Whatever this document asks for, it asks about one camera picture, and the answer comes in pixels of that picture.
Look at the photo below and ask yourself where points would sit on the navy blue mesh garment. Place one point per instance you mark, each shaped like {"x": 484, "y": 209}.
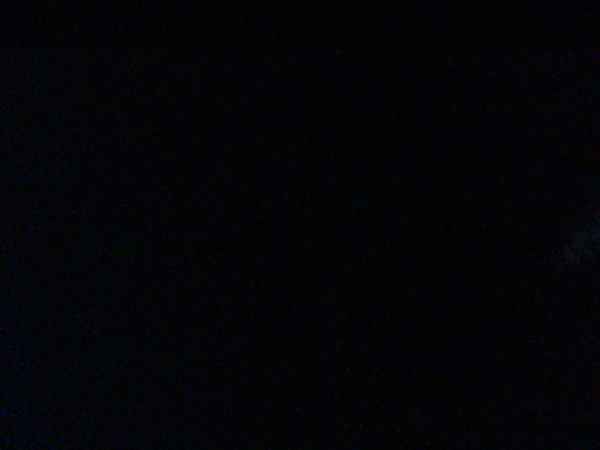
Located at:
{"x": 299, "y": 224}

